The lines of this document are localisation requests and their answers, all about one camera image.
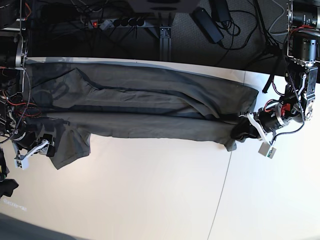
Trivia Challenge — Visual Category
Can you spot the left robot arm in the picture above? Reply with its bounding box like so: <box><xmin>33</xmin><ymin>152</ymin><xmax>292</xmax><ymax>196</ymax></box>
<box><xmin>231</xmin><ymin>0</ymin><xmax>320</xmax><ymax>145</ymax></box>

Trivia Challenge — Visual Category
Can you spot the grey cable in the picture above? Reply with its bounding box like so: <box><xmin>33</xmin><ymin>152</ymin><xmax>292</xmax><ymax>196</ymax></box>
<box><xmin>268</xmin><ymin>0</ymin><xmax>293</xmax><ymax>36</ymax></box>

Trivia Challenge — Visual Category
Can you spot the grey power strip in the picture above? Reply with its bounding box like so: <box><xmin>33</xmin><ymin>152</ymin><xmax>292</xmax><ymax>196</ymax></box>
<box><xmin>81</xmin><ymin>17</ymin><xmax>159</xmax><ymax>31</ymax></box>

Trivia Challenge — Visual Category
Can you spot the black clothes pile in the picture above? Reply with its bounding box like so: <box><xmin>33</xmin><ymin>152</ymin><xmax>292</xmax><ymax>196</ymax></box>
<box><xmin>0</xmin><ymin>148</ymin><xmax>19</xmax><ymax>198</ymax></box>

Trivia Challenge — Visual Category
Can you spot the black power adapter brick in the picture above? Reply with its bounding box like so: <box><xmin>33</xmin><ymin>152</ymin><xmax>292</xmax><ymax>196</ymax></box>
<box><xmin>191</xmin><ymin>7</ymin><xmax>224</xmax><ymax>44</ymax></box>

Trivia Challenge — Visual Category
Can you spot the aluminium frame post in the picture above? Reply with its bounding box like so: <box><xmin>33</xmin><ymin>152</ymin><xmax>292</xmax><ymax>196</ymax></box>
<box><xmin>158</xmin><ymin>12</ymin><xmax>173</xmax><ymax>62</ymax></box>

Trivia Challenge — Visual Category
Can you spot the grey green T-shirt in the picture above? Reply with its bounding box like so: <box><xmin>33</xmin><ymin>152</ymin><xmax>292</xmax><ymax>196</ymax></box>
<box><xmin>27</xmin><ymin>62</ymin><xmax>258</xmax><ymax>169</ymax></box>

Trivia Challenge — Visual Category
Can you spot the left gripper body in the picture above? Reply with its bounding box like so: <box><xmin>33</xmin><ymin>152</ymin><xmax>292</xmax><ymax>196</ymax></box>
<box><xmin>257</xmin><ymin>99</ymin><xmax>304</xmax><ymax>134</ymax></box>

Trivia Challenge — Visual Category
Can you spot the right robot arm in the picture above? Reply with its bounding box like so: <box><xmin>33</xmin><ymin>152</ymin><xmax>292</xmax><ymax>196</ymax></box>
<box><xmin>0</xmin><ymin>0</ymin><xmax>55</xmax><ymax>160</ymax></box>

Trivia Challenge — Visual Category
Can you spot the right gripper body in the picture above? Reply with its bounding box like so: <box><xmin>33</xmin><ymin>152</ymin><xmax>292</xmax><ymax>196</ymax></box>
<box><xmin>11</xmin><ymin>124</ymin><xmax>48</xmax><ymax>151</ymax></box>

